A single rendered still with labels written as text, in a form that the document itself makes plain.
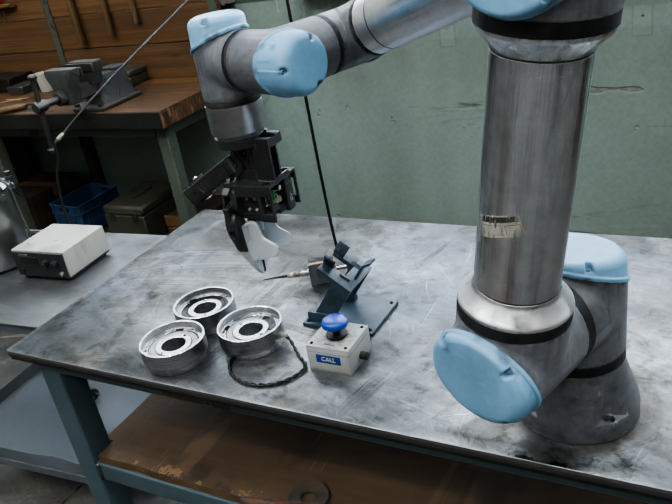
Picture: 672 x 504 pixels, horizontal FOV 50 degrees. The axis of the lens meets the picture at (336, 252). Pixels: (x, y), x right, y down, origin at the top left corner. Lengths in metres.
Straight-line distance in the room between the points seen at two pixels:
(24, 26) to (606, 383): 3.06
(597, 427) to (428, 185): 1.95
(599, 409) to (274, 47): 0.56
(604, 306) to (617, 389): 0.12
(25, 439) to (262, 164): 1.45
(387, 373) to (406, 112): 1.75
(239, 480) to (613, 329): 0.72
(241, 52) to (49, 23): 2.59
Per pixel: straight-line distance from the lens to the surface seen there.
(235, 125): 0.95
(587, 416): 0.92
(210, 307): 1.29
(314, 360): 1.08
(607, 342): 0.88
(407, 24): 0.85
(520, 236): 0.67
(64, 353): 1.33
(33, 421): 2.31
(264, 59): 0.84
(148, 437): 1.49
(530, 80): 0.61
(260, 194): 0.96
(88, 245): 1.92
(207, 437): 1.44
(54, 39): 3.45
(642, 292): 1.23
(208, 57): 0.93
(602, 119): 2.53
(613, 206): 2.64
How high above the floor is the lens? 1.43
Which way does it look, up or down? 26 degrees down
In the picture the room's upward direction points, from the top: 10 degrees counter-clockwise
